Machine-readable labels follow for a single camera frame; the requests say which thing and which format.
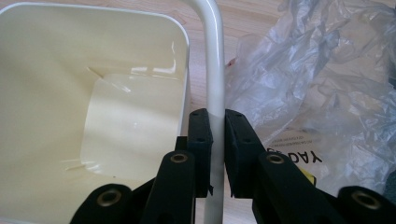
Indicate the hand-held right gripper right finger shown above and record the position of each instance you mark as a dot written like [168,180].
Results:
[274,186]

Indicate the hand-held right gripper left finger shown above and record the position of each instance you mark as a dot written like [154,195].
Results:
[177,186]

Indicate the clear plastic bin bag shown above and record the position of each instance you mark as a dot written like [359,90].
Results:
[295,62]

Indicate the white plastic trash bin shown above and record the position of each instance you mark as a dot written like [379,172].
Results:
[62,93]

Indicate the yellow packet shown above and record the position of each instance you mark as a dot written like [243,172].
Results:
[308,178]

